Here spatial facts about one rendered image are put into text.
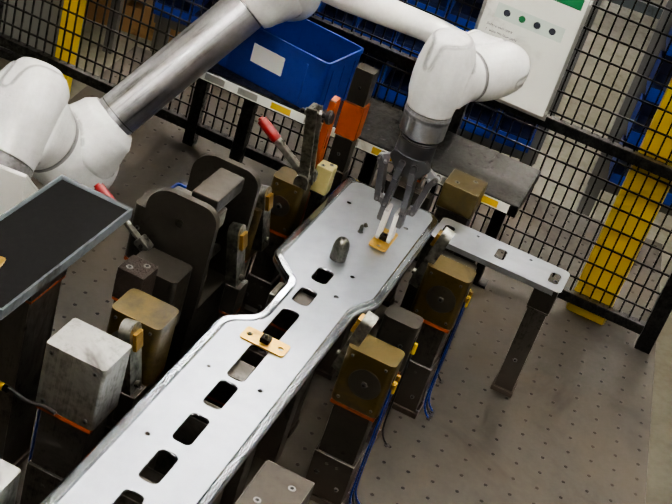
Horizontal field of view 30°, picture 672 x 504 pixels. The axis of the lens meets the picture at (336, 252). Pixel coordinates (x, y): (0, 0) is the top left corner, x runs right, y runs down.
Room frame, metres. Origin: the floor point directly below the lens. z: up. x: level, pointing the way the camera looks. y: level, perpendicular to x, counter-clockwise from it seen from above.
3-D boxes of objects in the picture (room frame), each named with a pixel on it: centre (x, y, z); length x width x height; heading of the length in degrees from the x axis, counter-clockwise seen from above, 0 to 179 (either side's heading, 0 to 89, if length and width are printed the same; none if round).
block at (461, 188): (2.41, -0.22, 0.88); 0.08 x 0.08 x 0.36; 78
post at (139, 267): (1.67, 0.30, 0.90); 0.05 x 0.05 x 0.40; 78
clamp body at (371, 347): (1.74, -0.13, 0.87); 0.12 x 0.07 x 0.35; 78
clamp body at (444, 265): (2.07, -0.24, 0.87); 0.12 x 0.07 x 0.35; 78
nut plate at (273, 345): (1.72, 0.07, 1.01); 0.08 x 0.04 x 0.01; 77
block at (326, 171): (2.28, 0.07, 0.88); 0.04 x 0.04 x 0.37; 78
